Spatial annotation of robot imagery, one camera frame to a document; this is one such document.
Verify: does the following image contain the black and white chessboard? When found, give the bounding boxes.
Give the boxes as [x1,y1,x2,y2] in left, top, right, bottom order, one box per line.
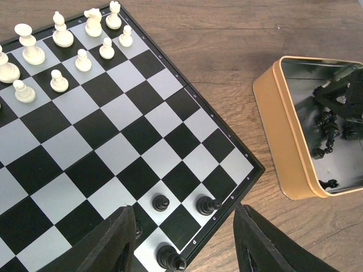
[1,8,264,271]

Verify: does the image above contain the black king piece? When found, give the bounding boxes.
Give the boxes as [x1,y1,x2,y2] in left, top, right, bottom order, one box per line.
[157,245,187,271]

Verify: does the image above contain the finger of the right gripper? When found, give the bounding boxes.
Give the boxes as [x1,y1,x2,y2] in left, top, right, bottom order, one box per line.
[313,69,362,119]

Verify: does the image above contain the gold metal tin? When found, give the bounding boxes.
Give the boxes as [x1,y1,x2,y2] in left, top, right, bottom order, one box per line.
[252,56,362,200]

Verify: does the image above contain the black chess pieces in tin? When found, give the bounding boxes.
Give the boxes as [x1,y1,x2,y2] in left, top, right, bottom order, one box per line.
[307,111,362,193]

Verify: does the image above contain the white chess pieces group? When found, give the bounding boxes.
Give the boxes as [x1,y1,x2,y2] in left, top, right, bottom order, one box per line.
[2,1,147,103]

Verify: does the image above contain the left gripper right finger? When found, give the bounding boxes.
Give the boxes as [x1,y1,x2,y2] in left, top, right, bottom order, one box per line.
[233,204,336,272]

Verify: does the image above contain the black pawn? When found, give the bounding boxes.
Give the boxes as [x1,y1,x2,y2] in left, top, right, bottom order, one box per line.
[196,195,222,216]
[136,222,143,240]
[152,194,170,212]

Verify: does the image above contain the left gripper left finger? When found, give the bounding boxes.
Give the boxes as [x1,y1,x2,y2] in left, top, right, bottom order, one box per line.
[61,206,136,271]

